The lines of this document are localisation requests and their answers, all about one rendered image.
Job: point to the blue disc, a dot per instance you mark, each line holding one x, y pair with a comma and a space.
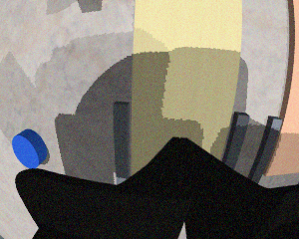
29, 148

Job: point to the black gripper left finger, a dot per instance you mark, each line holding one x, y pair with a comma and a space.
149, 205

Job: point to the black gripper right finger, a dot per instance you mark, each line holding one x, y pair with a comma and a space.
224, 204

